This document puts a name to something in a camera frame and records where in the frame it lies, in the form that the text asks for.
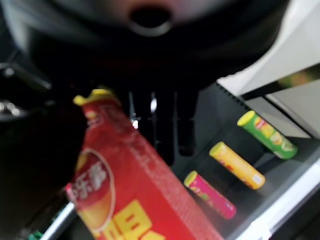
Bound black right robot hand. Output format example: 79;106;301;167
0;0;292;201

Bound red chip multipack yellow lids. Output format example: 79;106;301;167
65;88;224;240

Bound yellow chip can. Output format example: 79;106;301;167
208;141;267;190

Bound green chip can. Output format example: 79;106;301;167
236;110;299;161

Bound pink chip can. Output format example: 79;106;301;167
183;170;238;220

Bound black shelf board white edge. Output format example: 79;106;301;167
172;82;320;240

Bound silver metal rail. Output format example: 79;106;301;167
41;201;76;240

